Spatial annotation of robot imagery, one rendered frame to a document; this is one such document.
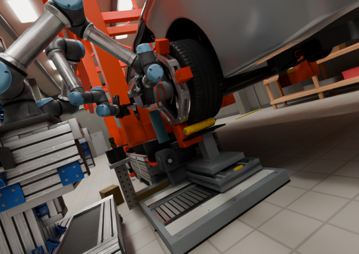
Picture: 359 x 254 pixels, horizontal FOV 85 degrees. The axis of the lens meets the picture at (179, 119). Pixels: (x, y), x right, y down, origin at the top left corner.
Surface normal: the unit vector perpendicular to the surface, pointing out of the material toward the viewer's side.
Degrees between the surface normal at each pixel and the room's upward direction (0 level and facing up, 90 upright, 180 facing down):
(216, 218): 90
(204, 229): 90
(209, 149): 90
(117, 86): 90
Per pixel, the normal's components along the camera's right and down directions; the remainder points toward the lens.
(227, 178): 0.37, -0.14
